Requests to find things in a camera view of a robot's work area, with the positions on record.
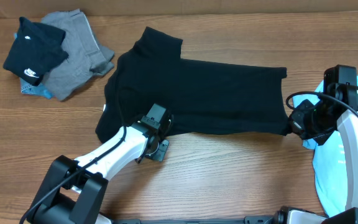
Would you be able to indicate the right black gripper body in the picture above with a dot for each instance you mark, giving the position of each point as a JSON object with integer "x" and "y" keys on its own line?
{"x": 298, "y": 125}

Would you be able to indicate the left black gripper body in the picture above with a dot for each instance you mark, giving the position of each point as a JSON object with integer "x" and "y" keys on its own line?
{"x": 160, "y": 150}

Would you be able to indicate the black t-shirt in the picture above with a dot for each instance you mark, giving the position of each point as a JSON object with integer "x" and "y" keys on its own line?
{"x": 203, "y": 97}

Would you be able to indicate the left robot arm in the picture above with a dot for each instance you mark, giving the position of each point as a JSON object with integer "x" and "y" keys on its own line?
{"x": 72, "y": 190}

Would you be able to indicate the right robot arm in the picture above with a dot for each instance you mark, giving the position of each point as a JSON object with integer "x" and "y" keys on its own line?
{"x": 336, "y": 110}

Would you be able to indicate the light blue t-shirt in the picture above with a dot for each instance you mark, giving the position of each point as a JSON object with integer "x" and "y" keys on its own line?
{"x": 329, "y": 166}

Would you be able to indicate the folded grey trousers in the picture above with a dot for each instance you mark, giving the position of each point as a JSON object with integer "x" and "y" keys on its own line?
{"x": 87, "y": 58}

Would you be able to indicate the folded blue denim garment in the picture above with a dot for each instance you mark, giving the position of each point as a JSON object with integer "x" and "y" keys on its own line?
{"x": 40, "y": 90}

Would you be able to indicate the folded black Nike garment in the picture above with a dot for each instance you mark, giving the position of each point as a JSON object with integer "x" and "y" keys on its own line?
{"x": 36, "y": 50}

